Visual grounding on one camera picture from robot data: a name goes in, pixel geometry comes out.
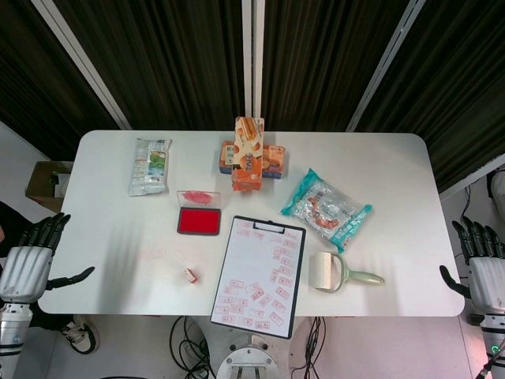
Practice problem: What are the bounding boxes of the white frame post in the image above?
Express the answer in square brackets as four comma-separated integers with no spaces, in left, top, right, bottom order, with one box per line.
[30,0,133,130]
[345,0,428,133]
[241,0,267,120]
[439,156,505,197]

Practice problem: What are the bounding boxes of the green handled lint roller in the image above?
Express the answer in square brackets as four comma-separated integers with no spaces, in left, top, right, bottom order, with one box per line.
[312,251,386,295]

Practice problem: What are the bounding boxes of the person in black clothing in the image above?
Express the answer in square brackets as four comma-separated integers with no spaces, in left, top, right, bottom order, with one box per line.
[0,200,27,254]

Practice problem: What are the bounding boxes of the brown cardboard box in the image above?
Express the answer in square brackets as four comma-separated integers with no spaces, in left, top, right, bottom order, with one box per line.
[24,160,73,215]

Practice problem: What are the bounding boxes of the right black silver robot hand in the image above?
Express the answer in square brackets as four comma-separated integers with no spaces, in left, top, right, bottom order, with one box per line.
[439,216,505,317]

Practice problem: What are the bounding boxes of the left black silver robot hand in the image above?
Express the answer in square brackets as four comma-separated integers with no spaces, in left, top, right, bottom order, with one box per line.
[0,212,95,305]

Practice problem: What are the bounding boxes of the black white sneaker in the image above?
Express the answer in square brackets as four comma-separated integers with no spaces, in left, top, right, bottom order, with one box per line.
[60,313,98,355]

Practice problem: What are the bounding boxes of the white paper with red stamps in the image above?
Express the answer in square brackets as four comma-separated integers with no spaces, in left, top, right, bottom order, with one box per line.
[211,217,305,332]

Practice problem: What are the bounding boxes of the blue orange biscuit box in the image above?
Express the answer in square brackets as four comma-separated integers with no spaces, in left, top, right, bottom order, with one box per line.
[219,140,287,180]

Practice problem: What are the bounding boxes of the red ink pad clear lid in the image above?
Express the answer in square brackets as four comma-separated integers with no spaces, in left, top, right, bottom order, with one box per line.
[176,189,223,237]

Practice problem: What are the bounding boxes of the green white snack bag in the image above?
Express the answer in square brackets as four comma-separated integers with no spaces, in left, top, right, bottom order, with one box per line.
[128,137,174,197]

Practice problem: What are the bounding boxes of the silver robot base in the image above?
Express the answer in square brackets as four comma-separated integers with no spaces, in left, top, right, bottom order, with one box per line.
[215,332,291,379]

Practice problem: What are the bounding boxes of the dark pleated curtain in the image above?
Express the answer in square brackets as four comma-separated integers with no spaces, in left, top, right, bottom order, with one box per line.
[0,0,505,193]

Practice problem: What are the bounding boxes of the black floor cable bundle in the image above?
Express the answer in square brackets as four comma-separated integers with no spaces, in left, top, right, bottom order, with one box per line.
[169,315,211,379]
[290,315,329,379]

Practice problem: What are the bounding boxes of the teal clear snack bag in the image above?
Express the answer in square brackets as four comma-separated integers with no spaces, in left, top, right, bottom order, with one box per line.
[280,167,374,254]

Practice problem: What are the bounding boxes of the black clipboard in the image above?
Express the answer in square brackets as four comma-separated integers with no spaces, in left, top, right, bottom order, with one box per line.
[209,215,308,340]

